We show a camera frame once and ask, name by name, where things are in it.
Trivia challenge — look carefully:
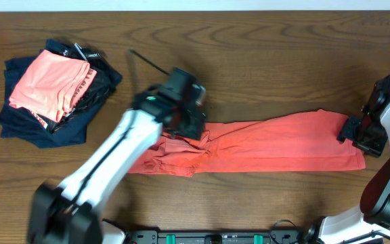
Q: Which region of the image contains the red soccer t-shirt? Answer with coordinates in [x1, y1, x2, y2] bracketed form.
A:
[129, 110, 366, 177]

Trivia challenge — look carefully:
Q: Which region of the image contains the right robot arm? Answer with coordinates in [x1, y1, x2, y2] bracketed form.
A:
[301, 75, 390, 243]

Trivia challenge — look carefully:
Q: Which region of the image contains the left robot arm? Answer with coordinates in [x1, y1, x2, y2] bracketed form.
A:
[26, 68, 206, 244]

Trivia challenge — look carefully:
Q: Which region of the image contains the folded black garment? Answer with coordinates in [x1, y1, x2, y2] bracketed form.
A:
[46, 41, 122, 134]

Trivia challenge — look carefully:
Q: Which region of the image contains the folded pink shirt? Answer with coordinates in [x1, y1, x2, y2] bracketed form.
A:
[9, 50, 97, 123]

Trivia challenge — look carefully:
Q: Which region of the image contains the folded navy garment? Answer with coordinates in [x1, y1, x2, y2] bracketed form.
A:
[0, 39, 104, 148]

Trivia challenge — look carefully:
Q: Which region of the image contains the black mounting rail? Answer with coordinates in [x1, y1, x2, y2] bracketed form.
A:
[123, 220, 318, 244]

